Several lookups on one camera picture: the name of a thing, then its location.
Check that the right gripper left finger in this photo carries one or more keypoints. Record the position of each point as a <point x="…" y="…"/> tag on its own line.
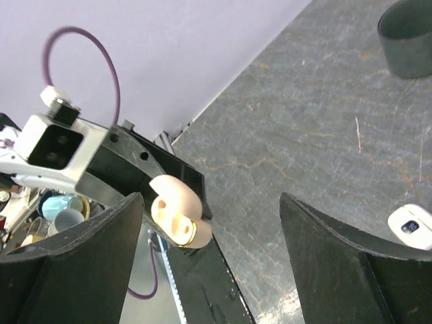
<point x="79" y="275"/>

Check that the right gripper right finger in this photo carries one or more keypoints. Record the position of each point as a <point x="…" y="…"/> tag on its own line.
<point x="345" y="275"/>

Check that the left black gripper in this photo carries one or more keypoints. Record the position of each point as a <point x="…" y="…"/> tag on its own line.
<point x="127" y="163"/>

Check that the pink earbud case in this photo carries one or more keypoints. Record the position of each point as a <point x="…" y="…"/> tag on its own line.
<point x="178" y="211"/>

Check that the white earbud case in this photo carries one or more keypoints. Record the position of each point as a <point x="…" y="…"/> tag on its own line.
<point x="412" y="225"/>

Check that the dark green mug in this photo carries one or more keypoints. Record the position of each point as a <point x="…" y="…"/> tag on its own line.
<point x="405" y="35"/>

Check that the slotted cable duct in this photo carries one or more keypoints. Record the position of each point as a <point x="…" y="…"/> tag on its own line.
<point x="174" y="289"/>

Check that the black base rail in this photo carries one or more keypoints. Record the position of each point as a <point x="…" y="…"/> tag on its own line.
<point x="208" y="290"/>

